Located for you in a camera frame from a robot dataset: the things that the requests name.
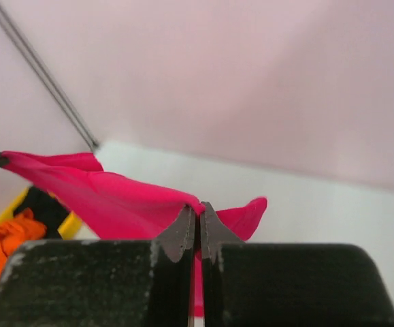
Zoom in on crimson red t shirt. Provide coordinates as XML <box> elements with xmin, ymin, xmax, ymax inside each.
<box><xmin>1</xmin><ymin>151</ymin><xmax>269</xmax><ymax>320</ymax></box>

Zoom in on black t shirt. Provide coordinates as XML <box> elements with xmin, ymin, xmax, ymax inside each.
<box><xmin>13</xmin><ymin>186</ymin><xmax>69</xmax><ymax>239</ymax></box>

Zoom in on yellow plastic tray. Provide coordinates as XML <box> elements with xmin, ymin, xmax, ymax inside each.
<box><xmin>0</xmin><ymin>186</ymin><xmax>82</xmax><ymax>240</ymax></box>

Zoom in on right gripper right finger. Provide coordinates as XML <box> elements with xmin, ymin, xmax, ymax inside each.
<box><xmin>199</xmin><ymin>202</ymin><xmax>244</xmax><ymax>327</ymax></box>

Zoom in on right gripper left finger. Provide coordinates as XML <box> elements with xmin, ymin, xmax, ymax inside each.
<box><xmin>148</xmin><ymin>206</ymin><xmax>196</xmax><ymax>326</ymax></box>

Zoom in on left corner aluminium post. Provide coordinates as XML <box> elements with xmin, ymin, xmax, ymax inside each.
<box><xmin>0</xmin><ymin>2</ymin><xmax>100</xmax><ymax>152</ymax></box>

